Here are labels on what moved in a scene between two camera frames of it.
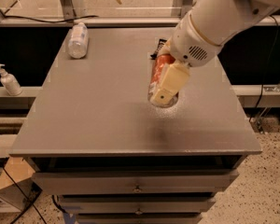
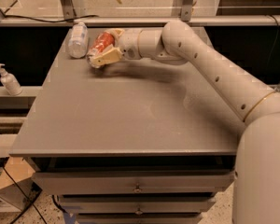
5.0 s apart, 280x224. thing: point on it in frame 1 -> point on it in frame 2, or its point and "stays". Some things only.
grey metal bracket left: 66,3 stays
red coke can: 156,78 -> 102,41
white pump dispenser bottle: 9,81 stays
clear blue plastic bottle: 78,41 stays
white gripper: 189,44 -> 129,44
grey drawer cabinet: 113,158 stays
